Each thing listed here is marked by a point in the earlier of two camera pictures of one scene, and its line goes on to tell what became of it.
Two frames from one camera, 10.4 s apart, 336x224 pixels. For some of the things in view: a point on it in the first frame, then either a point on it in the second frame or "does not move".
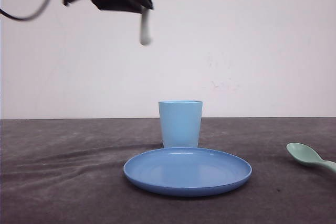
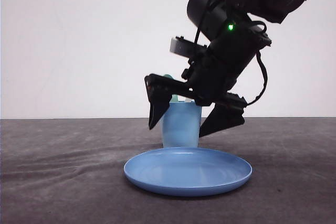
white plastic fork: [146, 28] -> [189, 100]
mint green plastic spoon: [304, 153] -> [174, 97]
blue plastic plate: [187, 171] does not move
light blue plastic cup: [180, 122] does not move
